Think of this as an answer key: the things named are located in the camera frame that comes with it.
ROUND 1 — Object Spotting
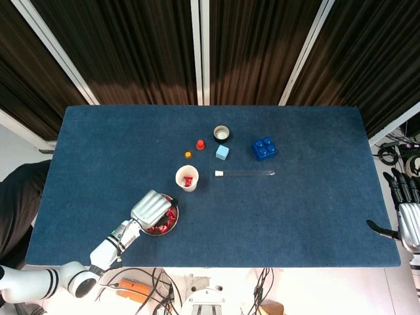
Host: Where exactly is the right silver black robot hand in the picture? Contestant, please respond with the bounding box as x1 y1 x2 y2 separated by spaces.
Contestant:
366 168 420 253

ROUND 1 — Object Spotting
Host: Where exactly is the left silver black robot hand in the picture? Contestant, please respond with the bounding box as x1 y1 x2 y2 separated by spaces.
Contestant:
130 189 180 234

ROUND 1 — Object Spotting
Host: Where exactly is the round steel plate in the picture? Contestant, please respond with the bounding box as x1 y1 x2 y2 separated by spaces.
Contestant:
140 194 180 236

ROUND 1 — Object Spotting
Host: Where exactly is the white paper cup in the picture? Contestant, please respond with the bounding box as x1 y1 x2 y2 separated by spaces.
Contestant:
175 165 200 193

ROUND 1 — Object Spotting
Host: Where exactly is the white black round device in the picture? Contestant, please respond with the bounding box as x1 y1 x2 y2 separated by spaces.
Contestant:
405 156 420 178

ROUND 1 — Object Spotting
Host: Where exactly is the orange box device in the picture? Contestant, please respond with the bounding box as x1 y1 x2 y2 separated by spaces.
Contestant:
117 278 154 305

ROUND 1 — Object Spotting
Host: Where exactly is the black roll beige inside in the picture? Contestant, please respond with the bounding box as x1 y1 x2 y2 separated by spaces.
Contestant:
213 125 232 144

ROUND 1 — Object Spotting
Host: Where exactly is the glass test tube white stopper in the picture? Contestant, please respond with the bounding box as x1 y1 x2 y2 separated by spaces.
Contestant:
215 169 276 179

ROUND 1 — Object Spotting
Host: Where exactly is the white robot torso base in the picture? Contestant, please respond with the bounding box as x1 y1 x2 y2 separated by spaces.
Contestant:
180 284 227 315

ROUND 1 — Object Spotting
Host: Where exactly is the blue felt table cover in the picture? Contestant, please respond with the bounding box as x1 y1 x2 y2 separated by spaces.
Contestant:
25 104 402 268

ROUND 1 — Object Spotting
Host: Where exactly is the blue building block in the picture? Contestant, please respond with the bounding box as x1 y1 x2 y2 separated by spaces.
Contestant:
251 136 278 162

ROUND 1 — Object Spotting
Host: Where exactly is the brown cardboard box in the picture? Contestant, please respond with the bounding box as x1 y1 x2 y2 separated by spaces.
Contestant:
259 300 285 315

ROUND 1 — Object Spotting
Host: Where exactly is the dark brown curtain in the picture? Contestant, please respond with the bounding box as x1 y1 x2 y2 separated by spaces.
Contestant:
31 0 198 106
285 0 420 138
0 0 96 142
209 0 326 106

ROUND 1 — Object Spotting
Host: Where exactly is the coiled black cable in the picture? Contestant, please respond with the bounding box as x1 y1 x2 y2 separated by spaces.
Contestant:
376 144 400 165

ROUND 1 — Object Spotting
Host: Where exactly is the black cable bundle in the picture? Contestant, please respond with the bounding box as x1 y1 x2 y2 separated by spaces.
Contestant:
94 267 184 315
245 267 275 315

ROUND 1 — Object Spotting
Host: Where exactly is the white frame post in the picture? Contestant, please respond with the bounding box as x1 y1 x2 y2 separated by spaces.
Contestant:
190 0 204 106
0 107 56 151
199 0 211 106
278 0 336 106
10 0 100 106
367 100 420 148

